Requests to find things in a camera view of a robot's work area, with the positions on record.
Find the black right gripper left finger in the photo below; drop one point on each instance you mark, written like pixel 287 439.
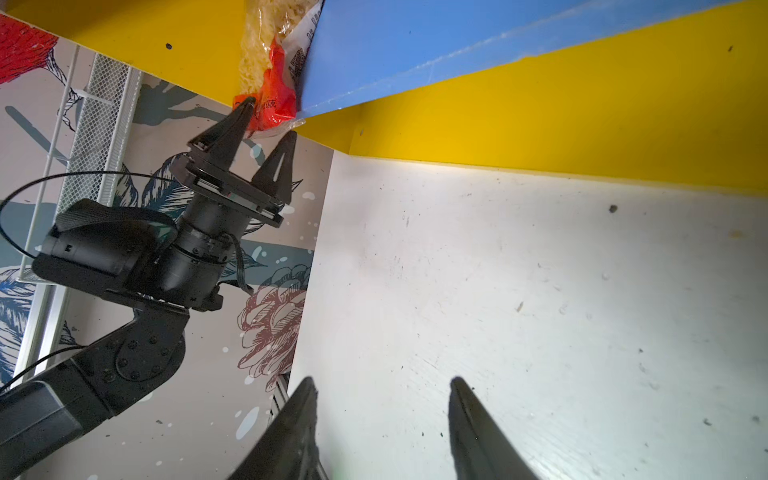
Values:
pixel 287 450

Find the yellow pink blue shelf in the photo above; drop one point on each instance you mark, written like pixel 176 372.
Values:
pixel 683 102

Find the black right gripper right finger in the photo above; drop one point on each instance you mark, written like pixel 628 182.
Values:
pixel 479 448

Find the white wire basket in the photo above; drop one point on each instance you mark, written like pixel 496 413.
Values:
pixel 101 133

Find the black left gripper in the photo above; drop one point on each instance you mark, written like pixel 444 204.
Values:
pixel 214 208

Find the red macaroni bag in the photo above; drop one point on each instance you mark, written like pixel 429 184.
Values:
pixel 274 48

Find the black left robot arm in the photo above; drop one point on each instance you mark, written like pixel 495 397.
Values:
pixel 135 274

